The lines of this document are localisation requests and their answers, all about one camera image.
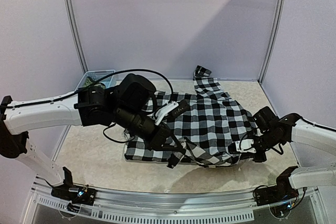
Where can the aluminium wall post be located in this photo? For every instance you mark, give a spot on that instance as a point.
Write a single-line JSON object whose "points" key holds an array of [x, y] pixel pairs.
{"points": [[75, 35], [272, 39]]}

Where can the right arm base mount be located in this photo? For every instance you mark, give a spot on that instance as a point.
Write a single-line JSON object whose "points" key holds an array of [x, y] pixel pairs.
{"points": [[266, 195]]}

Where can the right aluminium wall post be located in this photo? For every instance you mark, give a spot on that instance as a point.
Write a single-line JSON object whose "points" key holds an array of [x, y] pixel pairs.
{"points": [[272, 39]]}

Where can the left aluminium wall post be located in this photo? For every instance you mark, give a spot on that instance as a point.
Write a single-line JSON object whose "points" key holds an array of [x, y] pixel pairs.
{"points": [[75, 35]]}

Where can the front aluminium rail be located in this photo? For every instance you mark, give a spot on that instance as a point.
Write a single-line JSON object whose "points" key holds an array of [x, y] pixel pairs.
{"points": [[115, 206]]}

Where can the black white checked shirt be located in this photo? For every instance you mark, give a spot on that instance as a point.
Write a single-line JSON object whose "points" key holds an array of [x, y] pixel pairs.
{"points": [[214, 122]]}

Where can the green garment in basket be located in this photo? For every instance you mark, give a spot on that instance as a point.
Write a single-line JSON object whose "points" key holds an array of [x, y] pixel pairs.
{"points": [[89, 82]]}

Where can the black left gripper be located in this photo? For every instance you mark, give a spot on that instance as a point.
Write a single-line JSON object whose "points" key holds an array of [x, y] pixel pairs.
{"points": [[156, 141]]}

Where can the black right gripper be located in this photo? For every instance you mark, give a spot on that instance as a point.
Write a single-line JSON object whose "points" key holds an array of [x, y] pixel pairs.
{"points": [[256, 150]]}

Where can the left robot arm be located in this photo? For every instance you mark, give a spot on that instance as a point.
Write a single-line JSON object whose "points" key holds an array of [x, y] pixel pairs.
{"points": [[131, 104]]}

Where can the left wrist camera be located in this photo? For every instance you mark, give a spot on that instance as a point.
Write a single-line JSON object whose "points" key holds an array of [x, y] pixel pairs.
{"points": [[171, 109]]}

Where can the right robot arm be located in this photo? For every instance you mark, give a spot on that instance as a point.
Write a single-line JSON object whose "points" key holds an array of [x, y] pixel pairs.
{"points": [[293, 128]]}

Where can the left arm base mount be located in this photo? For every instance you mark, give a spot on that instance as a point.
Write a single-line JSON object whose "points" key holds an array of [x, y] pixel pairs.
{"points": [[75, 195]]}

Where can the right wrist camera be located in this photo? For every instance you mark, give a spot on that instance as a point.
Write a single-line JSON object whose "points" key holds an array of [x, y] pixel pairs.
{"points": [[245, 146]]}

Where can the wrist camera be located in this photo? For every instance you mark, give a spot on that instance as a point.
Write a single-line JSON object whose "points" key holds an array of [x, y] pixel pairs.
{"points": [[171, 109], [245, 146]]}

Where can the light blue plastic basket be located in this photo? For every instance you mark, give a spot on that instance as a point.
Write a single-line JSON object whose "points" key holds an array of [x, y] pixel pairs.
{"points": [[96, 75]]}

